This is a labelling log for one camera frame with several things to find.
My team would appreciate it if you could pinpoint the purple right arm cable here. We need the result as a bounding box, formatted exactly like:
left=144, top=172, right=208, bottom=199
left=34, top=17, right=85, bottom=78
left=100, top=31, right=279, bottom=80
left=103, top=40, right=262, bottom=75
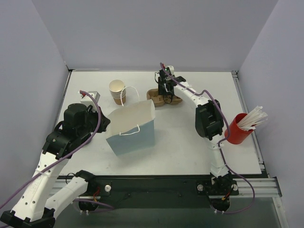
left=159, top=62, right=256, bottom=214

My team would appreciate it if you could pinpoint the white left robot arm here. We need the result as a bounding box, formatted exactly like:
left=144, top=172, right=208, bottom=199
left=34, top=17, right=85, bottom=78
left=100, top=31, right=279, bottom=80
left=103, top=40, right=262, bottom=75
left=0, top=91, right=110, bottom=228

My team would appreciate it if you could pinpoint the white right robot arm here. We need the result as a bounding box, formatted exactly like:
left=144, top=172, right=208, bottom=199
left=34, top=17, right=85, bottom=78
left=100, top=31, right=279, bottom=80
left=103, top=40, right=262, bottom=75
left=155, top=63, right=229, bottom=194

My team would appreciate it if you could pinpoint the stack of brown paper cups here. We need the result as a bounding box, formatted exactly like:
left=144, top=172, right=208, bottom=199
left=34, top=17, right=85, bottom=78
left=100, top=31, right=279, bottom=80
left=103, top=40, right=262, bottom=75
left=109, top=79, right=126, bottom=105

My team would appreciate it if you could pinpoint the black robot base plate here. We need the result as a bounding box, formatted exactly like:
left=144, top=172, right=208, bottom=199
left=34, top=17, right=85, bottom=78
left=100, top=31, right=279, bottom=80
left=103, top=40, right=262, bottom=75
left=81, top=175, right=239, bottom=209

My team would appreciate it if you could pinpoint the brown pulp cup carrier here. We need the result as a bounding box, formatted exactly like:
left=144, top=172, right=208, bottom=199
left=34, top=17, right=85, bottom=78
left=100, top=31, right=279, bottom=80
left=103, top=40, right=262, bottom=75
left=146, top=88, right=183, bottom=107

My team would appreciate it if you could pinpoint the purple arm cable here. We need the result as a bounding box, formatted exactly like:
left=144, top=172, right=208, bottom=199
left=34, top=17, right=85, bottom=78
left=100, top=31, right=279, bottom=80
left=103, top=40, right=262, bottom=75
left=159, top=62, right=256, bottom=214
left=0, top=89, right=114, bottom=212

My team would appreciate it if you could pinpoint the red straw holder cup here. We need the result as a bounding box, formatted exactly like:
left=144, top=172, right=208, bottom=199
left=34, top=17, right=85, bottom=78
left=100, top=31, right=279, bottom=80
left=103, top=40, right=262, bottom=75
left=227, top=113, right=254, bottom=145

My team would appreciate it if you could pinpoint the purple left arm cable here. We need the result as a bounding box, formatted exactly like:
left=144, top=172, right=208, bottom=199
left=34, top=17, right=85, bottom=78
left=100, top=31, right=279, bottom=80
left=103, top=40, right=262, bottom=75
left=0, top=89, right=114, bottom=212

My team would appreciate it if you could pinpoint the light blue paper bag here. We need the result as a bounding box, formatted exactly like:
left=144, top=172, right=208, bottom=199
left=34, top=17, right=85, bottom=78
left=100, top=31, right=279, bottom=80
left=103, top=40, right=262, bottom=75
left=105, top=96, right=155, bottom=156

